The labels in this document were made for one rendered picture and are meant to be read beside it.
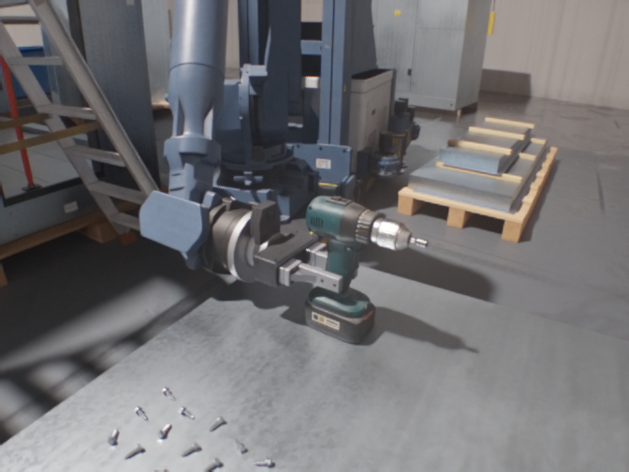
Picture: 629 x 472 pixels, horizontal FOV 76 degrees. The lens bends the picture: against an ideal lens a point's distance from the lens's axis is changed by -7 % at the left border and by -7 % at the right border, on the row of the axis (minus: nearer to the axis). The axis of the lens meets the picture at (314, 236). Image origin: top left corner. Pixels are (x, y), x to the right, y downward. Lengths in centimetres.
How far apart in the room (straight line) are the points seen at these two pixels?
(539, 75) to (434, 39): 456
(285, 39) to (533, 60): 965
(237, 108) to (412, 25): 536
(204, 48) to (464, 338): 78
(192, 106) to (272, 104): 99
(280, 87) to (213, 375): 140
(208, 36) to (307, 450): 83
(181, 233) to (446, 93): 635
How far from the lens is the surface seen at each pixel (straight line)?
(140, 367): 74
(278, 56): 180
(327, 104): 265
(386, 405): 66
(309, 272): 72
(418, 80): 711
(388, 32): 727
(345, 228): 65
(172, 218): 85
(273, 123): 198
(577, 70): 1105
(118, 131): 191
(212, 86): 99
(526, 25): 1117
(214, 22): 106
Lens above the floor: 113
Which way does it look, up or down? 26 degrees down
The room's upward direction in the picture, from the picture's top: 1 degrees clockwise
